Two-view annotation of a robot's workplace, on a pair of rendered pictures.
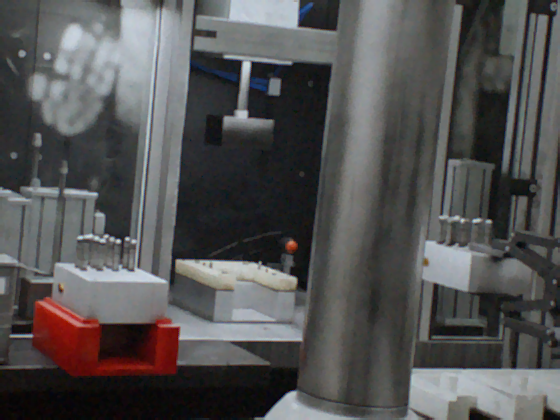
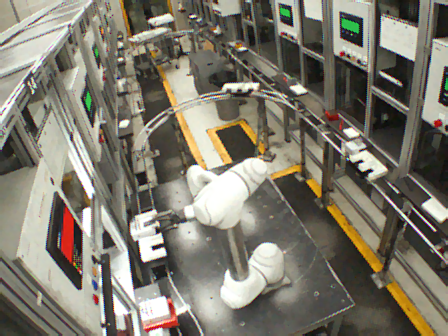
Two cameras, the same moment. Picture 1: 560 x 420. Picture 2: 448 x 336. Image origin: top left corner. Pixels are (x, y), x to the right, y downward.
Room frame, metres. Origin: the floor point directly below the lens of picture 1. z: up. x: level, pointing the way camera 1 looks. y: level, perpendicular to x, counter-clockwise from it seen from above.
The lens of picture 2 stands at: (0.89, 0.72, 2.28)
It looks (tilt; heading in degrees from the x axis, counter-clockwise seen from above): 37 degrees down; 285
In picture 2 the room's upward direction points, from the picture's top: 11 degrees counter-clockwise
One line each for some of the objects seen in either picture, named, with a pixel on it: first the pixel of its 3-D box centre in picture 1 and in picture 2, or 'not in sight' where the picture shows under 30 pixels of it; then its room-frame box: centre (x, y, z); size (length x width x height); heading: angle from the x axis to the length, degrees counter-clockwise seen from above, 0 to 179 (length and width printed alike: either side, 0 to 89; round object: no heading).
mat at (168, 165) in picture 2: not in sight; (154, 89); (3.34, -4.53, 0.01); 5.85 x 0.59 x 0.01; 116
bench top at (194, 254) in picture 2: not in sight; (219, 244); (1.36, -0.55, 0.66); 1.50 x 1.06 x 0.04; 116
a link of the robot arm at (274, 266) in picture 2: not in sight; (267, 262); (1.03, -0.28, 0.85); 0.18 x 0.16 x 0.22; 53
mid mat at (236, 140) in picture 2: not in sight; (236, 142); (1.58, -2.64, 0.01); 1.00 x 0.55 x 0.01; 116
